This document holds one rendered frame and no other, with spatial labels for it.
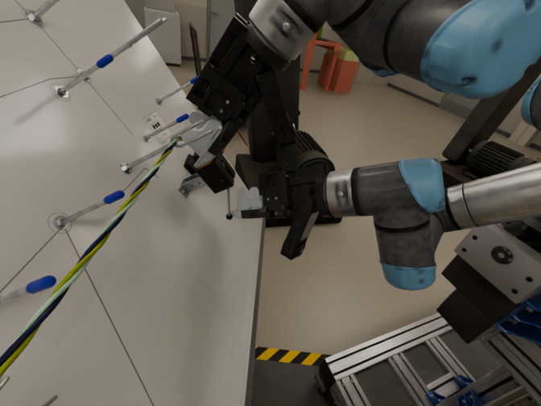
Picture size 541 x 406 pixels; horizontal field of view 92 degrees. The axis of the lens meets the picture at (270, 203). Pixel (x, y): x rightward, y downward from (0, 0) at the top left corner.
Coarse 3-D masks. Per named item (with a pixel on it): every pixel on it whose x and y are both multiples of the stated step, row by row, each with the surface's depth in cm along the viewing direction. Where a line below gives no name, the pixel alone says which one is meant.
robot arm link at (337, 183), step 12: (324, 180) 41; (336, 180) 39; (348, 180) 38; (324, 192) 40; (336, 192) 39; (348, 192) 38; (336, 204) 39; (348, 204) 38; (336, 216) 41; (348, 216) 40
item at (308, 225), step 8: (304, 200) 43; (304, 208) 43; (312, 208) 43; (296, 216) 44; (304, 216) 43; (312, 216) 44; (296, 224) 44; (304, 224) 44; (312, 224) 47; (288, 232) 45; (296, 232) 44; (304, 232) 45; (288, 240) 45; (296, 240) 45; (304, 240) 47; (288, 248) 46; (296, 248) 45; (288, 256) 46; (296, 256) 47
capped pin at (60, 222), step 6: (114, 192) 24; (120, 192) 24; (108, 198) 24; (114, 198) 24; (120, 198) 24; (96, 204) 25; (102, 204) 25; (84, 210) 25; (90, 210) 25; (60, 216) 27; (72, 216) 26; (78, 216) 26; (54, 222) 26; (60, 222) 26; (66, 222) 26; (60, 228) 26; (66, 228) 27
